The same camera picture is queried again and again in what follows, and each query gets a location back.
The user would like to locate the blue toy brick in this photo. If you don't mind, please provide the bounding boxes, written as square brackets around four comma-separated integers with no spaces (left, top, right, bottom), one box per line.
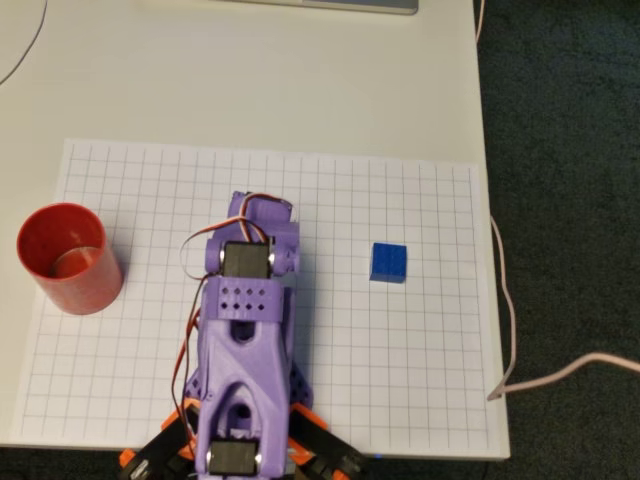
[368,242,408,284]

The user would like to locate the black orange table clamp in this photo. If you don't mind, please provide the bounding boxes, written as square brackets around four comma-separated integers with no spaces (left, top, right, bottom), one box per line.
[287,402,369,480]
[117,397,201,480]

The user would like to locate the pink cable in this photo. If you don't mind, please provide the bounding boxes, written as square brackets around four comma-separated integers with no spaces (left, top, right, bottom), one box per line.
[473,0,640,401]

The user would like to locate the red cup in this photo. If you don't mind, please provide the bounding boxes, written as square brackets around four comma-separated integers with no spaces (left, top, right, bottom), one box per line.
[16,202,125,317]

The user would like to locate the white grid paper sheet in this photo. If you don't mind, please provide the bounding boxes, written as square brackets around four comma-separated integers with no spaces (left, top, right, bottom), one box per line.
[9,138,494,457]

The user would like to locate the thin grey cable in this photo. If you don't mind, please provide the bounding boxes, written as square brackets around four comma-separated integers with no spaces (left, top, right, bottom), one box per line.
[0,0,49,86]

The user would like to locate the silver flat device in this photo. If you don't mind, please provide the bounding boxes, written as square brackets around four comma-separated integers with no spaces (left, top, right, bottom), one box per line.
[137,0,419,16]

